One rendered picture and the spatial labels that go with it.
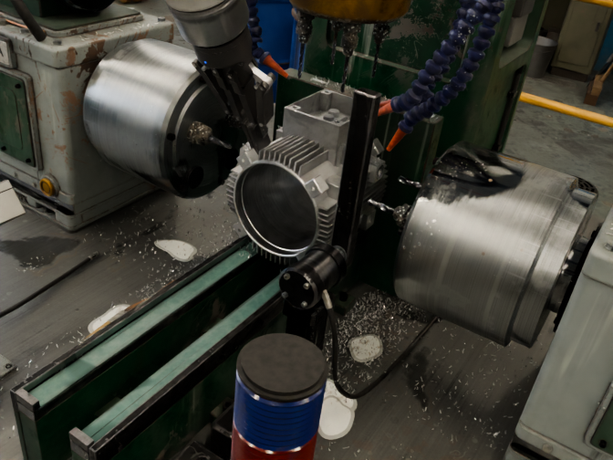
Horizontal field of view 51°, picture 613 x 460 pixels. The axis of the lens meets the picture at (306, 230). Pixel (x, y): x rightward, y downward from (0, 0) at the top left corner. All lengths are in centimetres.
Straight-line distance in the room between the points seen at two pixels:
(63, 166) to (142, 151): 22
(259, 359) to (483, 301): 47
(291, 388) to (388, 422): 57
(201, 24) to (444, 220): 38
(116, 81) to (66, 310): 39
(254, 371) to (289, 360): 3
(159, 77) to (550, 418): 77
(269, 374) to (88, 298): 76
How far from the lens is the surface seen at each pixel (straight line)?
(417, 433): 97
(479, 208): 83
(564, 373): 85
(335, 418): 95
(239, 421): 44
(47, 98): 123
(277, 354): 43
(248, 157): 96
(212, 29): 78
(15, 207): 91
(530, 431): 92
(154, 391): 82
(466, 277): 83
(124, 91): 111
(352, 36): 92
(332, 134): 96
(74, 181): 127
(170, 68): 110
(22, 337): 109
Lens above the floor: 151
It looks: 32 degrees down
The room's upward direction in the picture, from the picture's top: 7 degrees clockwise
